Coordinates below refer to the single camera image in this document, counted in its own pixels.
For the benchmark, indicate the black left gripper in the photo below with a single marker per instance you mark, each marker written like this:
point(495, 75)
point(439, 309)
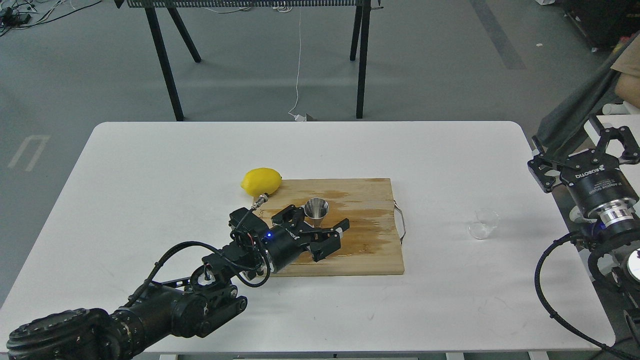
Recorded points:
point(289, 236)

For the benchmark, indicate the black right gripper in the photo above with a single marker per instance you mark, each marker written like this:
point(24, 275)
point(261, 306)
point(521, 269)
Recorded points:
point(601, 192)

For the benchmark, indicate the steel double jigger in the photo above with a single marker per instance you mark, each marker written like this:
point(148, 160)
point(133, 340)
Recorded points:
point(315, 210)

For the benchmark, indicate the clear glass measuring cup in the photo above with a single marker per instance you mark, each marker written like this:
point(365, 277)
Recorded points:
point(486, 220)

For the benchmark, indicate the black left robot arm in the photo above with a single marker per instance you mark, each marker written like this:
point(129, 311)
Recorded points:
point(193, 306)

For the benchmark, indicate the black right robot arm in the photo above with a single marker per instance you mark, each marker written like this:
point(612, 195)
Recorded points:
point(613, 260)

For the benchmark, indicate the grey jacket on chair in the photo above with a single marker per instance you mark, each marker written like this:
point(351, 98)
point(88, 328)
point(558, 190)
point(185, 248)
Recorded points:
point(561, 131)

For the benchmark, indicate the white office chair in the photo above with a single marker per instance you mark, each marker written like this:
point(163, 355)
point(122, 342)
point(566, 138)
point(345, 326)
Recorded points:
point(615, 109)

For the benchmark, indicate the wooden cutting board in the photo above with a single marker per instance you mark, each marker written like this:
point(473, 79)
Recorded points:
point(370, 247)

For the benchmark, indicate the yellow lemon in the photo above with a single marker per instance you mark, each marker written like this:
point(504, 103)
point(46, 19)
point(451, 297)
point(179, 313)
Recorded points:
point(261, 181)

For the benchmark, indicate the person in tan shirt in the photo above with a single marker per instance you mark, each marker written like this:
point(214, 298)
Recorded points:
point(628, 67)

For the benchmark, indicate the black metal frame table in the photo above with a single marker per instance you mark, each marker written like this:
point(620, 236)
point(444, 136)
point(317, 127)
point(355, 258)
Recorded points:
point(252, 38)

